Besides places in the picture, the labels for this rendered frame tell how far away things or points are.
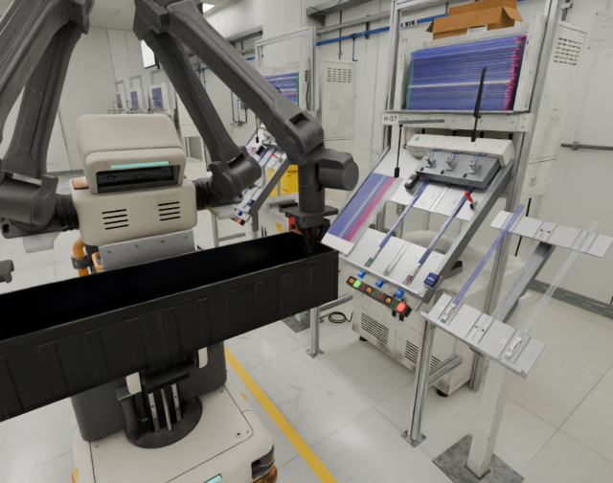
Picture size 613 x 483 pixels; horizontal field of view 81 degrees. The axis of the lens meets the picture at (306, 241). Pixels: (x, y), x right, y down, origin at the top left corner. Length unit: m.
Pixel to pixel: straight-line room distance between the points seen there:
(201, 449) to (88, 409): 0.40
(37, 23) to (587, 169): 3.05
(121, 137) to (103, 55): 8.82
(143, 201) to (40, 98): 0.28
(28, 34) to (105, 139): 0.25
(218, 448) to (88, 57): 8.90
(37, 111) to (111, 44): 8.94
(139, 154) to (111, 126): 0.09
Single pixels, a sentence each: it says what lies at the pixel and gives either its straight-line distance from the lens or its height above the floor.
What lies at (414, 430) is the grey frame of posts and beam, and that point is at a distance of 1.86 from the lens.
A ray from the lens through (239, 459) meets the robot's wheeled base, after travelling 1.47.
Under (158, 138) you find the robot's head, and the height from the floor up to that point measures 1.34.
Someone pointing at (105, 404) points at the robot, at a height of 0.44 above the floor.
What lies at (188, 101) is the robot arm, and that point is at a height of 1.41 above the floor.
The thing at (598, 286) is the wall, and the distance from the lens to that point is 3.32.
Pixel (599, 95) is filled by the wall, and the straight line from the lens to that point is 3.17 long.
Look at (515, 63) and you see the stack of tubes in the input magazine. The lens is 1.72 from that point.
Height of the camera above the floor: 1.40
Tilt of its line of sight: 21 degrees down
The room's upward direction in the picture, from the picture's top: straight up
